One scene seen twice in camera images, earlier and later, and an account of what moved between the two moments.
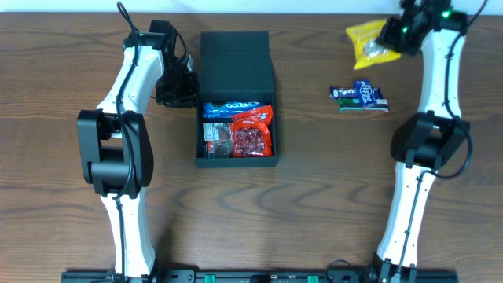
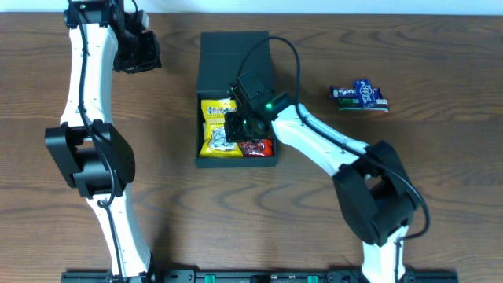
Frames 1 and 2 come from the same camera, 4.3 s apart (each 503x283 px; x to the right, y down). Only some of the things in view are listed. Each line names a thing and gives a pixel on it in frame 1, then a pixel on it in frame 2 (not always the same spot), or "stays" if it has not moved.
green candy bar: (354, 104) stays
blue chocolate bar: (349, 92) stays
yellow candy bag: (368, 51) -> (214, 142)
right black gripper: (391, 35) -> (241, 130)
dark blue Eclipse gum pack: (364, 90) stays
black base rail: (258, 277) stays
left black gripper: (178, 93) -> (138, 63)
